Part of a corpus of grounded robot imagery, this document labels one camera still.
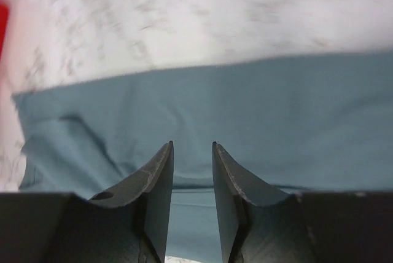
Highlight grey-blue t-shirt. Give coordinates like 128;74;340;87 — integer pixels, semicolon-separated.
14;52;392;262

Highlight red plastic bin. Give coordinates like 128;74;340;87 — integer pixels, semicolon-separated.
0;0;10;55

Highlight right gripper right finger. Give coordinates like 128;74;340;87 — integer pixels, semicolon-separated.
212;143;392;263

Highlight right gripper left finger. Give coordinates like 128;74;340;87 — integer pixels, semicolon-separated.
1;142;174;262

